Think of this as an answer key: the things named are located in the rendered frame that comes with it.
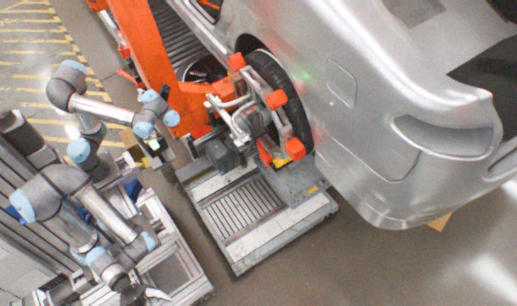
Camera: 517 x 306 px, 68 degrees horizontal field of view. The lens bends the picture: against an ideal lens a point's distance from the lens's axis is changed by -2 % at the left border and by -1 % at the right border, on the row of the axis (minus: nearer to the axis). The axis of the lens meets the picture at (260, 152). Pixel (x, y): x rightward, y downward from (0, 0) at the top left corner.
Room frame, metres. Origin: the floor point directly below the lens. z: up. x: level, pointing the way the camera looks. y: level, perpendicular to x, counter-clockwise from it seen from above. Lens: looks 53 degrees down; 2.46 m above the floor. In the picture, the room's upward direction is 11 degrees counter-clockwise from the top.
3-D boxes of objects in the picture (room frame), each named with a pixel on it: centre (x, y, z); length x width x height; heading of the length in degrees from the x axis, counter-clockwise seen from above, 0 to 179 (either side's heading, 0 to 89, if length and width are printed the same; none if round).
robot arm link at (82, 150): (1.33, 0.90, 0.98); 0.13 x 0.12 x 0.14; 162
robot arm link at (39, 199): (0.79, 0.79, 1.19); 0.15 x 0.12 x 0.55; 130
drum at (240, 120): (1.45, 0.02, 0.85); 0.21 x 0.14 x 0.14; 113
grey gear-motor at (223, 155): (1.73, 0.16, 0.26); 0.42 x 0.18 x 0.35; 113
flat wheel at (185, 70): (2.30, 0.23, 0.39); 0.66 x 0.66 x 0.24
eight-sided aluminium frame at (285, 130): (1.48, -0.05, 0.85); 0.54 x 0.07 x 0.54; 23
